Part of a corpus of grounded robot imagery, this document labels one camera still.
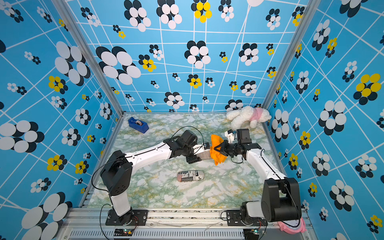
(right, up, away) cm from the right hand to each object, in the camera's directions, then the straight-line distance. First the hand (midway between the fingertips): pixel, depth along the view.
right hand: (217, 148), depth 84 cm
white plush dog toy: (+26, +21, +22) cm, 40 cm away
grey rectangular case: (-7, -4, 0) cm, 8 cm away
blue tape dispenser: (-53, +14, +21) cm, 59 cm away
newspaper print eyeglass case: (-15, -16, 0) cm, 22 cm away
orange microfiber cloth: (0, -4, -3) cm, 5 cm away
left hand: (-9, -2, +2) cm, 9 cm away
